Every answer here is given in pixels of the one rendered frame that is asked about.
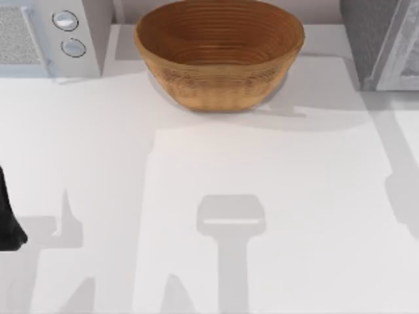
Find brown woven basket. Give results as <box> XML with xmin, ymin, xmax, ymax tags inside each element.
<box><xmin>133</xmin><ymin>0</ymin><xmax>306</xmax><ymax>114</ymax></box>

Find pale microwave oven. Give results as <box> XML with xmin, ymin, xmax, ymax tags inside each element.
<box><xmin>0</xmin><ymin>0</ymin><xmax>115</xmax><ymax>79</ymax></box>

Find round silver microwave knob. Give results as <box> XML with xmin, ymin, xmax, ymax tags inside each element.
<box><xmin>52</xmin><ymin>10</ymin><xmax>80</xmax><ymax>32</ymax></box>
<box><xmin>60</xmin><ymin>37</ymin><xmax>88</xmax><ymax>58</ymax></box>

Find grey cabinet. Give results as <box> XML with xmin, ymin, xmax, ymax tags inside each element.
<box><xmin>338</xmin><ymin>0</ymin><xmax>419</xmax><ymax>92</ymax></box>

